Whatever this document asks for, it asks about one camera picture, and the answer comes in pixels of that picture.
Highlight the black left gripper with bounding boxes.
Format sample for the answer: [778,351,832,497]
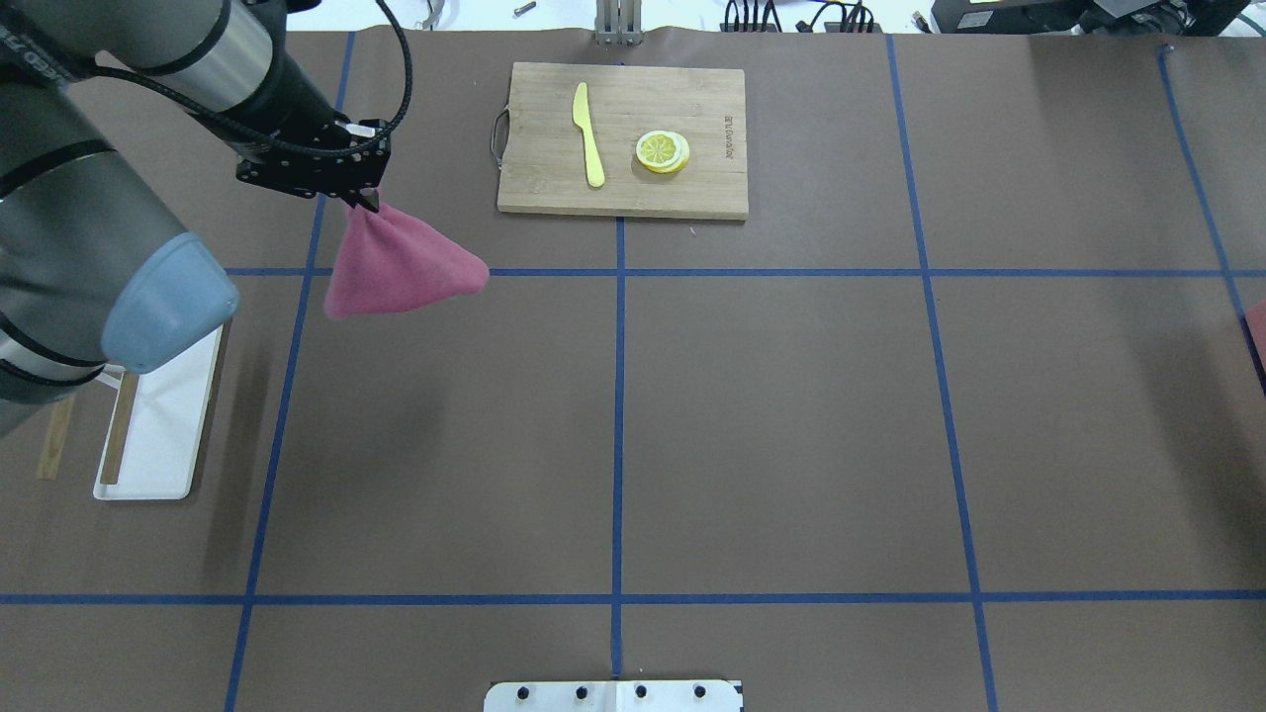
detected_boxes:
[235,119,392,215]

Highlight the pink red towel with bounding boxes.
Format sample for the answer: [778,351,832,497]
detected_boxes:
[322,203,492,319]

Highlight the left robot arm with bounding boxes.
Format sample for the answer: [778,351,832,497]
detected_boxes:
[1,1,414,433]

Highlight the wooden cutting board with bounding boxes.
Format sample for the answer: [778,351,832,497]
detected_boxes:
[498,60,749,222]

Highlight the yellow plastic knife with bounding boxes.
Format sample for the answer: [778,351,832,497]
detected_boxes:
[571,81,606,189]

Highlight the white rectangular tray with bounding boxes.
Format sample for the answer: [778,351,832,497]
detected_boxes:
[92,324,229,503]

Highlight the yellow lemon slices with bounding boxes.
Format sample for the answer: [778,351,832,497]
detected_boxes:
[634,130,691,174]

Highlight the wooden chopstick on tray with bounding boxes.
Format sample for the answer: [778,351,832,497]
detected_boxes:
[97,370,139,486]

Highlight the wooden chopstick beside tray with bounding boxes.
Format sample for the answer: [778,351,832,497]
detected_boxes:
[37,397,75,481]

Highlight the aluminium frame post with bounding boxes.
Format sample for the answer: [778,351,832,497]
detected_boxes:
[592,0,644,46]

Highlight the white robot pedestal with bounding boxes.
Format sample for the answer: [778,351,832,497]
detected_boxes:
[484,679,744,711]

